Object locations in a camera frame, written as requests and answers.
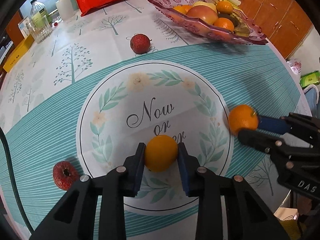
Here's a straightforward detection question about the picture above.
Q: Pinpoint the small yellow-orange kumquat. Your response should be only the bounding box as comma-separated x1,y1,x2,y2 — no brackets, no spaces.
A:
144,135,178,172

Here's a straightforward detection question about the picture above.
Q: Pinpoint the wooden cabinet row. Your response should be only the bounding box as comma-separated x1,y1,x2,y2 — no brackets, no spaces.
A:
239,0,312,59

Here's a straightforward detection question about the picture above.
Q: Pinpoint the pink glass fruit bowl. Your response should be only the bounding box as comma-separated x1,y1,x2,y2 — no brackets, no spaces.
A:
147,0,268,45

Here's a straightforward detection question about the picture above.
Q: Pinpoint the person's right hand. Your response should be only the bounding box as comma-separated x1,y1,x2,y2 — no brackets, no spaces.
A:
297,196,312,215

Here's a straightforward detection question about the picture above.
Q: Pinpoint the tree print tablecloth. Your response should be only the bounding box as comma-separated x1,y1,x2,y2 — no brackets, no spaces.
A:
1,0,310,239

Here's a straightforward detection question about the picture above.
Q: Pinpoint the yellow-brown pear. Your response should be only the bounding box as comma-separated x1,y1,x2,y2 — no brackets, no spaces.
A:
192,1,217,13

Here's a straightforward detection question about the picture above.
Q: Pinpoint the red apple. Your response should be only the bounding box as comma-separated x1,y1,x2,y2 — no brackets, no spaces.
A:
186,6,218,25

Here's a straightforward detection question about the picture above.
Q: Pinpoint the orange tangerine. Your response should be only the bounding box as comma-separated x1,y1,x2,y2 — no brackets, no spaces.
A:
214,17,234,32

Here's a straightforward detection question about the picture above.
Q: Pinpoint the white card stand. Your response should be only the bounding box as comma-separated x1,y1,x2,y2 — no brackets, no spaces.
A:
18,16,30,38

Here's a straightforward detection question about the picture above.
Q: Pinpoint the clear glass tumbler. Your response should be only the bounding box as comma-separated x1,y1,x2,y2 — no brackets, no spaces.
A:
26,15,52,44

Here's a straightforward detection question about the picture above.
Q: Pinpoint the plastic bottle green label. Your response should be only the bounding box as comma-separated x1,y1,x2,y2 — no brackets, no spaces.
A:
30,0,50,28

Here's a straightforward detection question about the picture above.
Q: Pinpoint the small tangerine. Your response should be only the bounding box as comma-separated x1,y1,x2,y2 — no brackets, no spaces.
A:
173,4,192,15

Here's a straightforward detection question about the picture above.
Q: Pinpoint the overripe brown banana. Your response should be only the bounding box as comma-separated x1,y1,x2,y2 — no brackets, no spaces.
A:
230,12,250,37

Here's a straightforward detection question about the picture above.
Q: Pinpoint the yellow flat box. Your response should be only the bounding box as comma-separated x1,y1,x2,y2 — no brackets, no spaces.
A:
3,35,34,73

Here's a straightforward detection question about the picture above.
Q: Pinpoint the red lychee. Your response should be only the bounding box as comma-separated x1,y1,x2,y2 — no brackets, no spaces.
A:
53,161,79,191
130,34,151,54

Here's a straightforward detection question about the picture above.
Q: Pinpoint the white squeeze bottle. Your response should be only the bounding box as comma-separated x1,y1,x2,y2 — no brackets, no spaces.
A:
56,0,74,21

